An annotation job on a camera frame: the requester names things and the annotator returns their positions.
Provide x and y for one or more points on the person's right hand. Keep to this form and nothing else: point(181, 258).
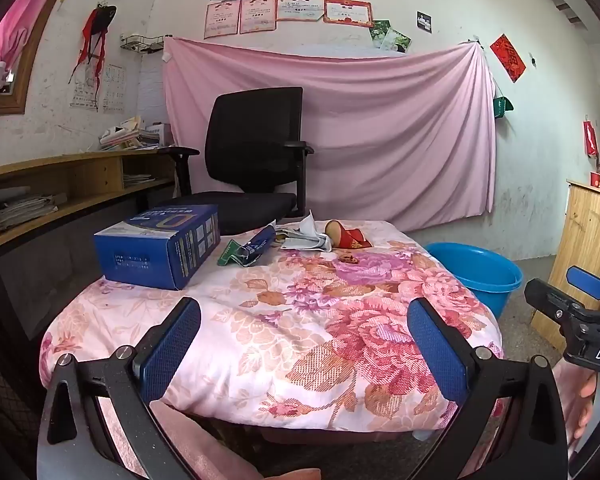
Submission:
point(582, 400)

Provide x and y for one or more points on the white grey sock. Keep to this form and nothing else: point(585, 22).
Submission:
point(302, 240)

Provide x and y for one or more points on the wooden window frame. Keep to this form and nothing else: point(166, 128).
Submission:
point(35, 60)

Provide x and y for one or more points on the red paper wall decoration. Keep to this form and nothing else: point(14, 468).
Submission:
point(508, 57)

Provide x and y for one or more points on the wall calendar sheets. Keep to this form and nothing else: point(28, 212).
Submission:
point(111, 90)

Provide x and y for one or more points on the blue cardboard box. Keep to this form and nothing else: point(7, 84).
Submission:
point(150, 255)

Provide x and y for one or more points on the red hanging packet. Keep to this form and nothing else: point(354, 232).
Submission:
point(590, 137)

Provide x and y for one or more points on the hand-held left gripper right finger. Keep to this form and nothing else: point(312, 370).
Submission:
point(437, 350)

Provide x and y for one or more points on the pink hanging cloth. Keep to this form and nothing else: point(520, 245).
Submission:
point(380, 140)

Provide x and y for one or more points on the black white photo print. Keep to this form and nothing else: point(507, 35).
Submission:
point(424, 22)

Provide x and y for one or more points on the wooden cabinet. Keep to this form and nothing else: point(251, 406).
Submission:
point(587, 240)

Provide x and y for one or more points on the pink curtain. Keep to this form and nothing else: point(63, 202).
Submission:
point(10, 30)

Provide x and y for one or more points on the red hanging ribbons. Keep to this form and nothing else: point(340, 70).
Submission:
point(94, 30)

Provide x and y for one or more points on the stack of papers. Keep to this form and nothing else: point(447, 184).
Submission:
point(22, 210)

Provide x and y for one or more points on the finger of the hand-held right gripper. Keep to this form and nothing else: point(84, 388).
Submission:
point(547, 296)
point(587, 281)

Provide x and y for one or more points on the small brown scrap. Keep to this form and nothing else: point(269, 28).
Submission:
point(348, 259)

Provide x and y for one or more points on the stack of books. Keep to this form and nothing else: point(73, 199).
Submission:
point(130, 136)

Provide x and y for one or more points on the wooden desk shelf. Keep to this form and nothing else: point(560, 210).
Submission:
point(95, 165)

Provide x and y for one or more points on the green hanging bag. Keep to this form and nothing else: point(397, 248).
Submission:
point(503, 106)

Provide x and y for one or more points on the blue plastic basin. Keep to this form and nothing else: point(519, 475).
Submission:
point(480, 270)

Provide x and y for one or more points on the black office chair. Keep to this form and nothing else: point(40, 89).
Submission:
point(252, 150)

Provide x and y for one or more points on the green photo print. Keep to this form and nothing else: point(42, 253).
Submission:
point(397, 41)
point(378, 32)

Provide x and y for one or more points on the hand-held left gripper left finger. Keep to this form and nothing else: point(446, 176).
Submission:
point(172, 345)

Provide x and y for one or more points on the floral blanket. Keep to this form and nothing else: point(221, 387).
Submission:
point(290, 340)

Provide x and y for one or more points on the small red cup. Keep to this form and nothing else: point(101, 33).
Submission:
point(595, 179)

